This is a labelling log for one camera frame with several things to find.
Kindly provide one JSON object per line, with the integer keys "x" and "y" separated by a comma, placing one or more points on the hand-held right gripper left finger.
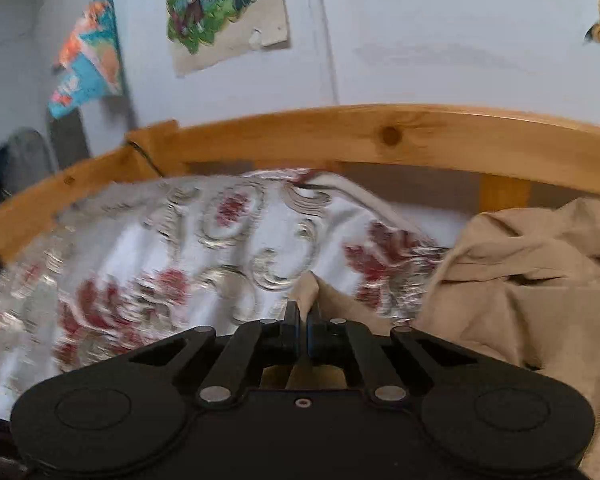
{"x": 295, "y": 332}

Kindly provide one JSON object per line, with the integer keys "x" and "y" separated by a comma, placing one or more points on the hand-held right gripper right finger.
{"x": 310, "y": 335}

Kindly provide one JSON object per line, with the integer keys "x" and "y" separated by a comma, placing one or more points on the beige garment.
{"x": 530, "y": 285}

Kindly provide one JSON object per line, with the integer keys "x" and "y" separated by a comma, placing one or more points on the floral printed blanket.
{"x": 190, "y": 260}

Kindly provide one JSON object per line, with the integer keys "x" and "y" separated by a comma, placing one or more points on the wooden bed frame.
{"x": 380, "y": 135}

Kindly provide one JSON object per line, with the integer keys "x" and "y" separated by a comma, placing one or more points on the white wall pipe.
{"x": 322, "y": 35}

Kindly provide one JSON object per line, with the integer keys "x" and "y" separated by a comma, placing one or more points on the green figure wall poster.
{"x": 215, "y": 5}

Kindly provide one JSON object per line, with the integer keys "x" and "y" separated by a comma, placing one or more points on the blue and orange wall poster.
{"x": 90, "y": 60}

